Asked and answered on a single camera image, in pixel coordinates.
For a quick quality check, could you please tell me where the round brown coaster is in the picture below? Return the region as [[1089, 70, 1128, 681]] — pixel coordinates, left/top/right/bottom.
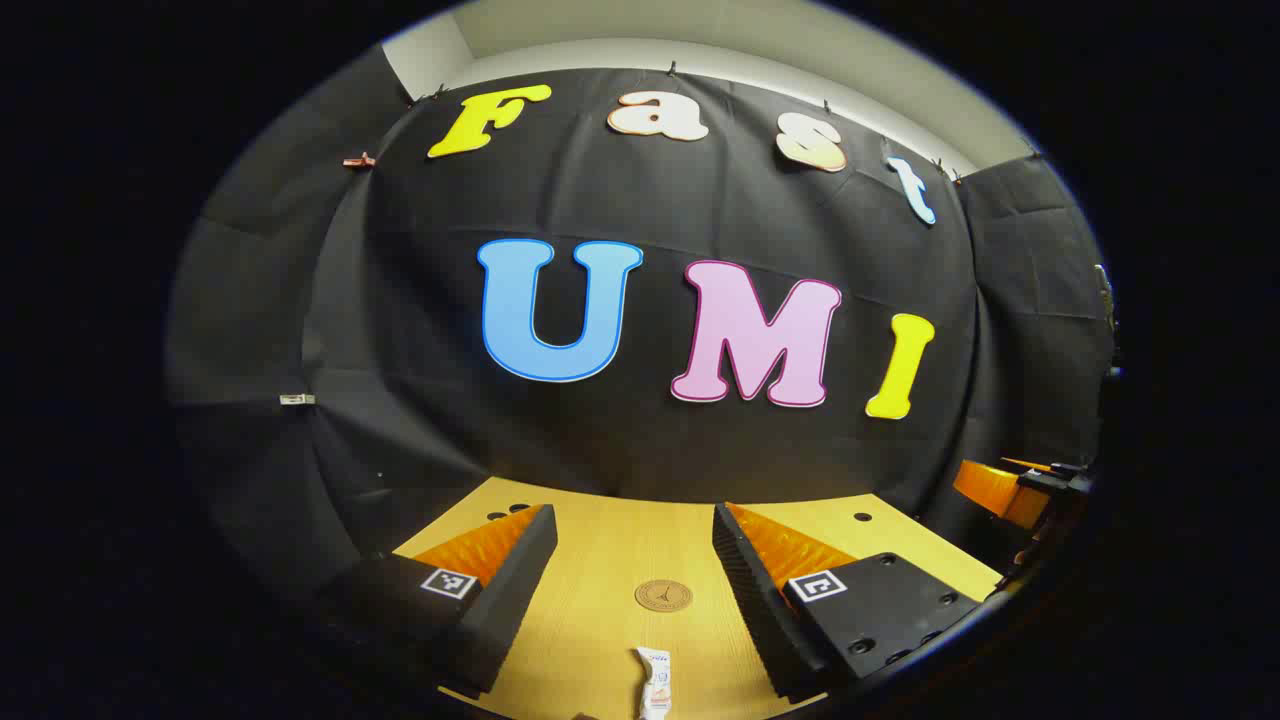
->
[[634, 579, 694, 613]]

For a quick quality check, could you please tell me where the black backdrop cloth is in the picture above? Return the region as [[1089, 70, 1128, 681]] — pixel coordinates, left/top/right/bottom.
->
[[165, 45, 1116, 601]]

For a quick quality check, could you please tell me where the wooden desktop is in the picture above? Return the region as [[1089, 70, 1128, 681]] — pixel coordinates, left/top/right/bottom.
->
[[393, 477, 1004, 720]]

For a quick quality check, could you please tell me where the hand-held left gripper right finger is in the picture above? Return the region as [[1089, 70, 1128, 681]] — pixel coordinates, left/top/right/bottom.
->
[[712, 502, 981, 704]]

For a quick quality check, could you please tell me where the white toothpaste tube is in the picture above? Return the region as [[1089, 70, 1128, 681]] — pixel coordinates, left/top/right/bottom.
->
[[636, 646, 673, 720]]

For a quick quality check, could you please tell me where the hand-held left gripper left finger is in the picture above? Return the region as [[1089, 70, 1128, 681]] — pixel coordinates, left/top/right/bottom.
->
[[315, 504, 559, 699]]

